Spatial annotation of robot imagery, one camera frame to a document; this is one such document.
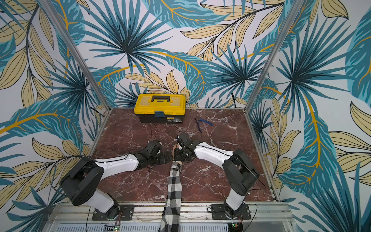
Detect left aluminium frame post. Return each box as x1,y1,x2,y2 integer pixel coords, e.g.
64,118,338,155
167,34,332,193
39,0,111,111

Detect blue handled pliers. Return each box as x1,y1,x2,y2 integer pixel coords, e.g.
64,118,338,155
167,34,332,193
194,117,214,133

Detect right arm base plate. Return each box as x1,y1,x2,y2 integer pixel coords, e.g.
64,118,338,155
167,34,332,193
207,204,251,220

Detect mannequin hand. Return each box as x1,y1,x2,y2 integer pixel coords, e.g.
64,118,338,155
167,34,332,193
172,145,178,158

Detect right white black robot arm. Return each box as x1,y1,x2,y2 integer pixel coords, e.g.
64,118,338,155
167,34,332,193
174,133,260,219

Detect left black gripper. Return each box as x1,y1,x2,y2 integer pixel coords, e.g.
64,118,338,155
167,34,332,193
149,151,174,167

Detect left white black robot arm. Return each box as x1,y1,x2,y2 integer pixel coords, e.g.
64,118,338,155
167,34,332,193
60,140,174,220

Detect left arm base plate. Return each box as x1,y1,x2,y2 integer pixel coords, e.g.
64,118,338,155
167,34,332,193
92,205,135,221

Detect yellow black toolbox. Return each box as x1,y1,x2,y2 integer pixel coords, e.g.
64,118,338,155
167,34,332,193
134,94,186,124

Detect right aluminium frame post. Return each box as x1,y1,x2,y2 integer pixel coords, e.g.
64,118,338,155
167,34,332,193
244,0,304,114

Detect checkered sleeve forearm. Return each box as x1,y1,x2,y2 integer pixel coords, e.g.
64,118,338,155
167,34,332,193
158,164,182,232

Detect aluminium frame post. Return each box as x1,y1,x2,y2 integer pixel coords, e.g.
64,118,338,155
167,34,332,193
244,0,304,114
39,0,111,111

